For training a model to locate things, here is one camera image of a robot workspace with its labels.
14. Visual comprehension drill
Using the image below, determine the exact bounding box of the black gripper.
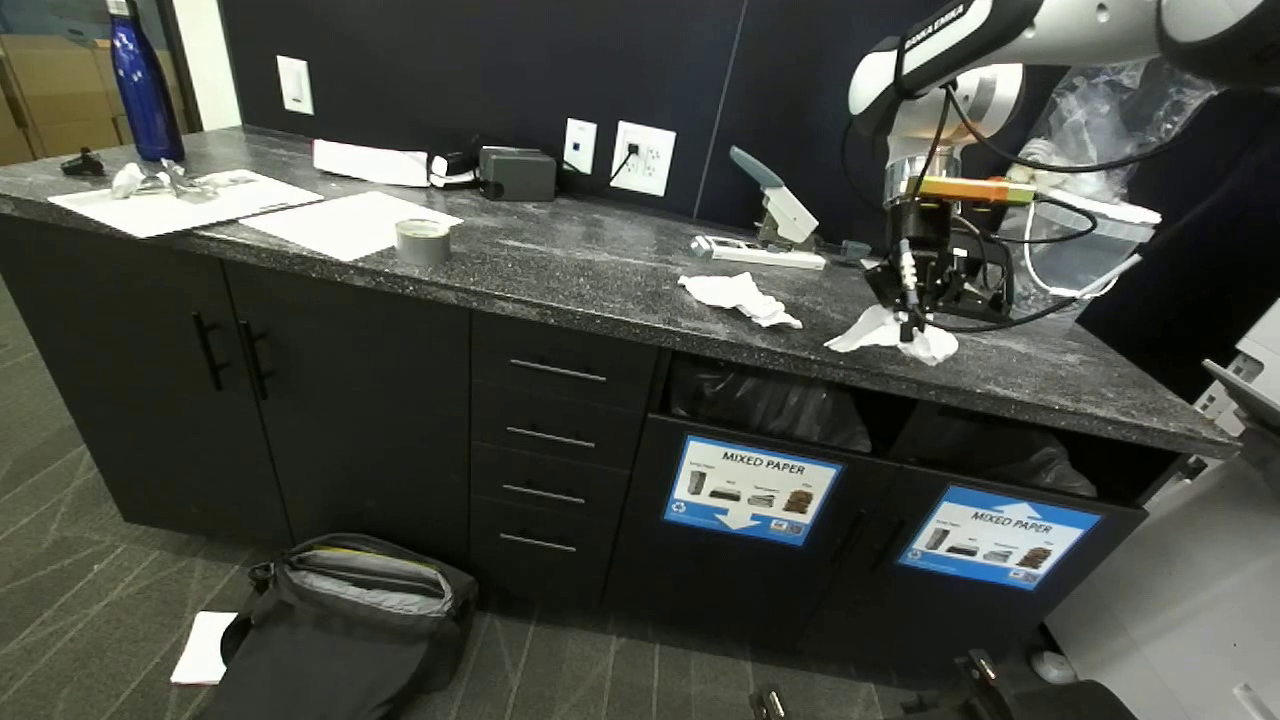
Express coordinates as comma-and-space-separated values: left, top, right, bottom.
882, 197, 943, 344

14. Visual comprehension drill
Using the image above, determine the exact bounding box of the rounded white paper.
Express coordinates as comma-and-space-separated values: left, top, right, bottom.
824, 301, 962, 372

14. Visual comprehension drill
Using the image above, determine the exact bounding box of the black bin cabinet door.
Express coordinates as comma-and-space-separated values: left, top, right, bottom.
605, 413, 893, 643
810, 457, 1153, 672

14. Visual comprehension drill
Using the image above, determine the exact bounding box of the white spray bottle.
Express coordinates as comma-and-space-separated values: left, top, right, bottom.
728, 141, 824, 249

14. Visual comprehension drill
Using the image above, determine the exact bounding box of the blue sign downward arrow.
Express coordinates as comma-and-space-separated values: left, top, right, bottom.
661, 432, 846, 554

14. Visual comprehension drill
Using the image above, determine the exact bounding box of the blue sign upward arrow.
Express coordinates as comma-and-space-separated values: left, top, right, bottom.
896, 481, 1109, 598

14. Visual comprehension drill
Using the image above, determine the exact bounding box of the clear plastic bag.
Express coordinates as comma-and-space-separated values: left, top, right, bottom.
1030, 58, 1224, 194

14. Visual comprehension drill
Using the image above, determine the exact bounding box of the white grey equipment box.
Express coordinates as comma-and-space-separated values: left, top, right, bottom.
1187, 298, 1280, 454

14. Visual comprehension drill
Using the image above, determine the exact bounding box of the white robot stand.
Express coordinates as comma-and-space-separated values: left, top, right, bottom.
1042, 444, 1280, 720

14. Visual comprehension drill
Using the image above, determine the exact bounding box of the black power adapter box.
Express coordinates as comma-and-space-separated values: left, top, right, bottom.
475, 141, 560, 203

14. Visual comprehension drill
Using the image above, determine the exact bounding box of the grey tape roll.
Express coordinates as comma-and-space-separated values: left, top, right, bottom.
396, 212, 457, 258

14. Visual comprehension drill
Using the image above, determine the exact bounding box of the flat white box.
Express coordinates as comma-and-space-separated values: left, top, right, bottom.
309, 135, 451, 194

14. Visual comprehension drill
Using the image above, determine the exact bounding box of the white paper sheet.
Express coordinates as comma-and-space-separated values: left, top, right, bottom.
48, 169, 322, 244
237, 190, 465, 270

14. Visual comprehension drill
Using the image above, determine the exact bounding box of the black grey backpack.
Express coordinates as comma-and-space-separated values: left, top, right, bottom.
195, 534, 479, 720

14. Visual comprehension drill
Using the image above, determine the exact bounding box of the crumpled clear wrapper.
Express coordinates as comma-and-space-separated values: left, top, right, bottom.
109, 155, 216, 203

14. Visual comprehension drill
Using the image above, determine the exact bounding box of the white paper scrap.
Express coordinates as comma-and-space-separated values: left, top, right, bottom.
169, 610, 238, 692

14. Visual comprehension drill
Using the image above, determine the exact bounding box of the blue water bottle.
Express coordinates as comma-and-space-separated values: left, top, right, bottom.
105, 0, 186, 169

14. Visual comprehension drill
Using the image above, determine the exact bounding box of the small black knob object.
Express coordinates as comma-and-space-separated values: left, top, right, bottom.
54, 149, 109, 185

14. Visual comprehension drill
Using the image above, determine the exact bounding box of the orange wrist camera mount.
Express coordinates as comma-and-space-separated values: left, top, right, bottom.
915, 172, 1038, 212

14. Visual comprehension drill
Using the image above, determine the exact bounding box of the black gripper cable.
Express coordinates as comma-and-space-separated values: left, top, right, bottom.
915, 76, 1112, 335

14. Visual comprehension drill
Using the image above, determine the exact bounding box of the black drawer silver handle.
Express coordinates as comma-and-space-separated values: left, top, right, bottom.
470, 385, 652, 477
466, 503, 633, 616
470, 312, 663, 415
470, 444, 637, 535

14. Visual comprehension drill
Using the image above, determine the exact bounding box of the white wall power outlet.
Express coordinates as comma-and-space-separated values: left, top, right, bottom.
609, 116, 679, 200

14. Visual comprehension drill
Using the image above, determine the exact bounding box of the small white wall plate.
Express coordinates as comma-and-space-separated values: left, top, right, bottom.
560, 116, 605, 176

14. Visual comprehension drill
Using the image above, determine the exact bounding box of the white light switch plate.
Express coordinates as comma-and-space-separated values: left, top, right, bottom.
270, 54, 321, 121

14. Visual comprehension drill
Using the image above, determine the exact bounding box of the white window frame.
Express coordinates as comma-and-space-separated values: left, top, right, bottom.
165, 0, 249, 135

